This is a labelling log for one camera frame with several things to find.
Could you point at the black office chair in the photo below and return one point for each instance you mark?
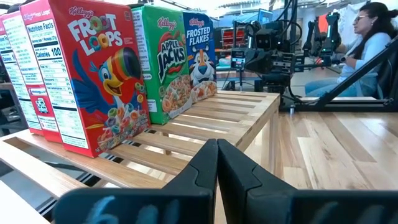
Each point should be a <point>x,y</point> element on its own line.
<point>388,77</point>

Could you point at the wooden slatted shelf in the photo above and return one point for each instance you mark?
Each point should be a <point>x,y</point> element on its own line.
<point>217,115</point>

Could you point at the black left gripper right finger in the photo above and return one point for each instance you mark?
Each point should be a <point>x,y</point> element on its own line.
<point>248,199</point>

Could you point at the blue Frosted Flakes cereal box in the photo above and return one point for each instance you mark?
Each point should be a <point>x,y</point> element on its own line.
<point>200,56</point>

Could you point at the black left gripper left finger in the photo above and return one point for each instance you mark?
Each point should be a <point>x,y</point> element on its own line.
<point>186,199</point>

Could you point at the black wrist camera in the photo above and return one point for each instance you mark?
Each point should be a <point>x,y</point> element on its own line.
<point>265,39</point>

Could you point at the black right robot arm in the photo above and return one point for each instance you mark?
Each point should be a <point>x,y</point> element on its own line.
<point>275,82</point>

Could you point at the person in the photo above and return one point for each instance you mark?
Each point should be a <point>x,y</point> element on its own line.
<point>370,46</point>

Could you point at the black metal table frame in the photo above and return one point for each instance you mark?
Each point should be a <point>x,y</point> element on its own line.
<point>351,77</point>

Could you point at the background black robot arm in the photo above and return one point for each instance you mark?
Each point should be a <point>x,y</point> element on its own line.
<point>331,34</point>

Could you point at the wooden table with blue legs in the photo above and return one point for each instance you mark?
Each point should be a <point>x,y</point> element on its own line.
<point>227,74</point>

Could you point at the red storage rack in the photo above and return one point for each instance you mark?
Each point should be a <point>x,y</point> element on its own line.
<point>230,37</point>

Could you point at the green Apple Jacks cereal box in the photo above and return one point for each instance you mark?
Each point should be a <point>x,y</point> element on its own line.
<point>164,62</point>

